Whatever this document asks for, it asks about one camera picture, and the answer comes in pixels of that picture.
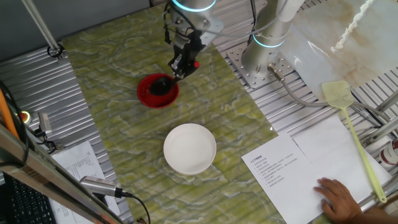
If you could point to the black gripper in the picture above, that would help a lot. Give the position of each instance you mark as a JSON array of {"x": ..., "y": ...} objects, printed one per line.
[{"x": 189, "y": 43}]

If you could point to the black ladle spoon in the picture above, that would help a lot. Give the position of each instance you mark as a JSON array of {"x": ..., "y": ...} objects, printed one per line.
[{"x": 161, "y": 86}]

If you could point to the person's bare forearm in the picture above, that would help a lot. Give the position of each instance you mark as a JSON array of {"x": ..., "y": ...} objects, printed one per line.
[{"x": 379, "y": 216}]

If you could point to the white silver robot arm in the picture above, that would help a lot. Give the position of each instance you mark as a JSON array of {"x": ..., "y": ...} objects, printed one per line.
[{"x": 267, "y": 31}]

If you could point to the red bowl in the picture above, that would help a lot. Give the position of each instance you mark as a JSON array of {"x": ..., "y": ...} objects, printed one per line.
[{"x": 155, "y": 101}]

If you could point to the white bowl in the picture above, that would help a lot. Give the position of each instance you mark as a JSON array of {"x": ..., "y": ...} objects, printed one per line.
[{"x": 189, "y": 149}]

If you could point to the person's bare hand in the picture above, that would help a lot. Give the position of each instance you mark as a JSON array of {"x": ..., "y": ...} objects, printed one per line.
[{"x": 339, "y": 202}]

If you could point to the green marble pattern mat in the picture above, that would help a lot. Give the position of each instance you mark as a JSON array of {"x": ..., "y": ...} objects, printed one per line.
[{"x": 124, "y": 149}]

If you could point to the printed table paper sheet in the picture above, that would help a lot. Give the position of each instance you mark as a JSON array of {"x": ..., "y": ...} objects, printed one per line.
[{"x": 77, "y": 161}]

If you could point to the silver metal rod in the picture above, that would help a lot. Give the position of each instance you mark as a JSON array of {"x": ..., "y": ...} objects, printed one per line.
[{"x": 40, "y": 25}]

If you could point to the white paper with Chinese text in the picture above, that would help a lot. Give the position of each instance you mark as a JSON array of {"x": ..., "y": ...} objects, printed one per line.
[{"x": 280, "y": 186}]

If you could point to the yellow fly swatter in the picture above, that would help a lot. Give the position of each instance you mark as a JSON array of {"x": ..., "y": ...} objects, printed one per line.
[{"x": 337, "y": 93}]

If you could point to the red emergency stop button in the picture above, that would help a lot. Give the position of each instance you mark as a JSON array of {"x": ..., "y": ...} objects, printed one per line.
[{"x": 24, "y": 117}]

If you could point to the blank white paper sheet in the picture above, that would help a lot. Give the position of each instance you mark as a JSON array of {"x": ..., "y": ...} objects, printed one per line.
[{"x": 329, "y": 149}]

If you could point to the orange tube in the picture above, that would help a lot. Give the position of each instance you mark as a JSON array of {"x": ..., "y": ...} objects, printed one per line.
[{"x": 6, "y": 115}]

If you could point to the beige marble pattern sheet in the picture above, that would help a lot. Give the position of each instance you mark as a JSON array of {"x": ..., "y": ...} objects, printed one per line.
[{"x": 367, "y": 46}]

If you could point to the black keyboard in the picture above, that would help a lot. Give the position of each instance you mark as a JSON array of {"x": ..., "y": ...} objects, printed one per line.
[{"x": 25, "y": 205}]

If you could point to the aluminium extrusion bar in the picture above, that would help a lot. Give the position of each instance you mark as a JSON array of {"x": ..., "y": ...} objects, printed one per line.
[
  {"x": 388, "y": 101},
  {"x": 381, "y": 132}
]

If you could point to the red and white can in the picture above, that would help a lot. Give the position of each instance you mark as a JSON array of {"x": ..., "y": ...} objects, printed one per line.
[{"x": 390, "y": 154}]

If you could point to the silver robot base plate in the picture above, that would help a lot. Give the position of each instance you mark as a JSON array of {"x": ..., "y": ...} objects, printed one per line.
[{"x": 255, "y": 81}]

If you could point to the silver ribbed camera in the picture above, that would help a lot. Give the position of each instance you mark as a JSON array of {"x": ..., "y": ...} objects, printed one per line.
[
  {"x": 99, "y": 186},
  {"x": 45, "y": 123}
]

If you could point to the metal camera mount clamp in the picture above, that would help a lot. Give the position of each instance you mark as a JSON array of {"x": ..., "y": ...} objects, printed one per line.
[{"x": 46, "y": 143}]

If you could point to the steel frame bar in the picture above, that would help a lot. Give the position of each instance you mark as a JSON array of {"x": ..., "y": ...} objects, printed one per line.
[{"x": 46, "y": 174}]

